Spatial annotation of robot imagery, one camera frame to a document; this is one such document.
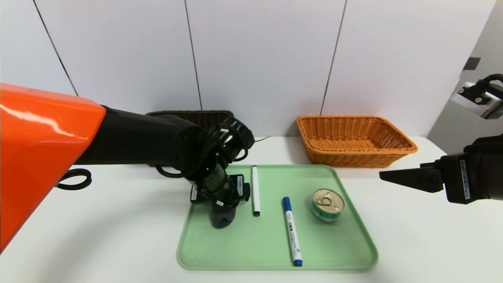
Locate orange wicker basket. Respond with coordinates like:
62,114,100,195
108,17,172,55
296,115,418,169

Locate white marker with blue cap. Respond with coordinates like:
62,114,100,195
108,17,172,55
282,197,303,267

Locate dark brown wicker basket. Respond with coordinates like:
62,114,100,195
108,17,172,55
146,110,235,131

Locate light green plastic tray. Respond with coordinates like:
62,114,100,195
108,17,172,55
176,164,379,271

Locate gold lid green label can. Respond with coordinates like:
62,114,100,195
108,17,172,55
312,189,345,223

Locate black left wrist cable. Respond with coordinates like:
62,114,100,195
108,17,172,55
155,118,256,178

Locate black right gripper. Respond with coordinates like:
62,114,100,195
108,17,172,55
379,134,503,204

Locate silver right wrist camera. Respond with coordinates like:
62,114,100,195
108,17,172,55
450,74,503,120

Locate dark grey soft object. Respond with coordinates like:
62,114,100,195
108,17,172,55
212,204,237,230

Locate black cable loop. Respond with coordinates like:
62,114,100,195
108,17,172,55
56,169,92,191

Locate white marker with black cap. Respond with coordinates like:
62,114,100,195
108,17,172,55
251,166,261,217

